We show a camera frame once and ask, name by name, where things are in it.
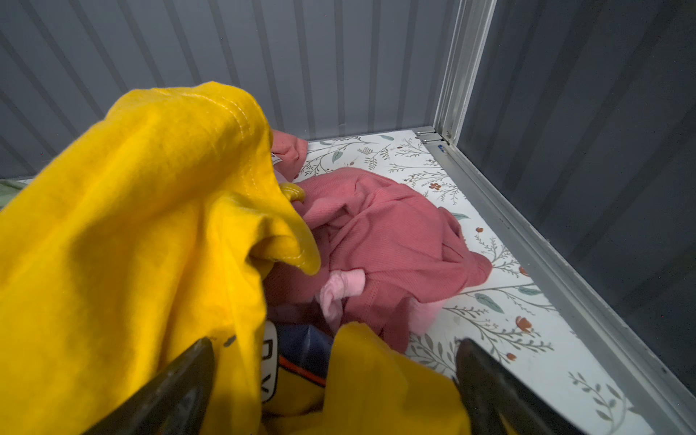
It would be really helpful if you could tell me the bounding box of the aluminium right corner post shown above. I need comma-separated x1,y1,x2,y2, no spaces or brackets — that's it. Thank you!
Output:
434,0,498,147

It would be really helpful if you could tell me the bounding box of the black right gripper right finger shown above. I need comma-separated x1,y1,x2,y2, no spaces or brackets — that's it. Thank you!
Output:
455,339,582,434

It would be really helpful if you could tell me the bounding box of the dark pink cloth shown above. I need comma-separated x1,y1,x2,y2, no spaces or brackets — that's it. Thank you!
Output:
263,129,494,355

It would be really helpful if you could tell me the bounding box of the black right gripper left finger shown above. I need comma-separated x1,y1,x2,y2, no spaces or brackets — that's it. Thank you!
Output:
86,337,215,434

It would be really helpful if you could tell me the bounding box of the navy yellow striped cloth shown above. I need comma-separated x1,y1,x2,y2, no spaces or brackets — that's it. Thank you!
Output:
261,321,334,417

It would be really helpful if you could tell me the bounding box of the light pink cloth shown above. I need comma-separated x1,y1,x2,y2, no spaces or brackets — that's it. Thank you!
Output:
315,269,447,335

